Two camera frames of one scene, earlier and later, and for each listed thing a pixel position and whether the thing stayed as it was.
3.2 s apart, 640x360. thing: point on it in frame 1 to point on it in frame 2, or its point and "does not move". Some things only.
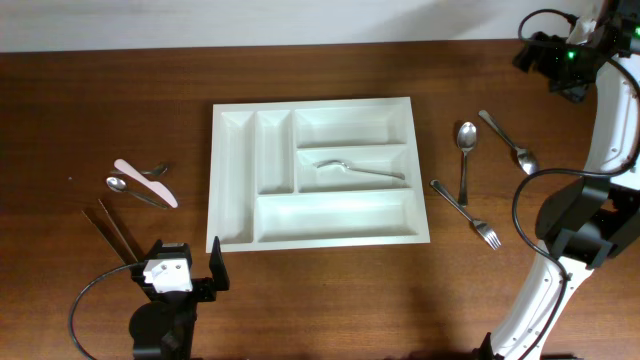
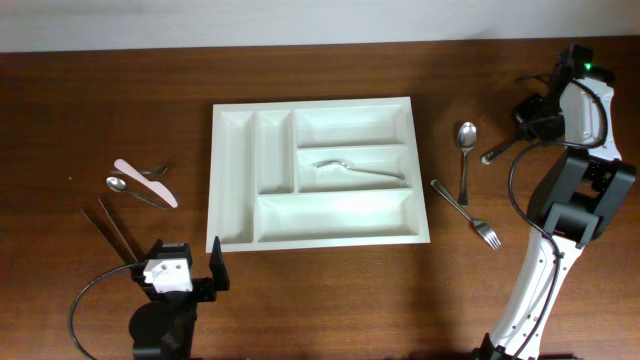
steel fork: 321,163 does not move
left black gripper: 203,289 does not move
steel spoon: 526,160 to 486,158
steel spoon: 466,138 does not move
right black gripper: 536,57 to 531,118
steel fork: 487,233 does not move
